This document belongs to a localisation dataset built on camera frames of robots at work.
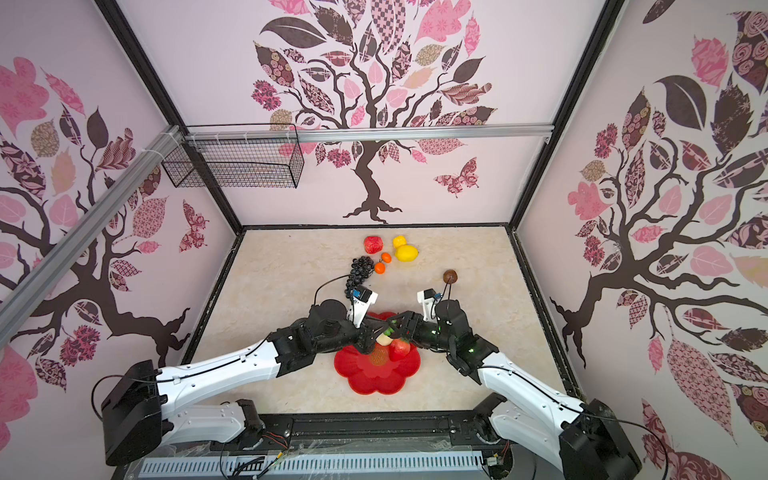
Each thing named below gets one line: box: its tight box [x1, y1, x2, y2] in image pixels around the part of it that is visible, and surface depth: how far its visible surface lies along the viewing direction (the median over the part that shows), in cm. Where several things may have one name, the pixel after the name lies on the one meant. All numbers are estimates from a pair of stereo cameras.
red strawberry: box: [389, 338, 411, 361], surface depth 85 cm
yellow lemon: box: [395, 245, 419, 262], surface depth 111 cm
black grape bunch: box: [344, 256, 374, 299], surface depth 103 cm
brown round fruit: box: [443, 269, 458, 284], surface depth 105 cm
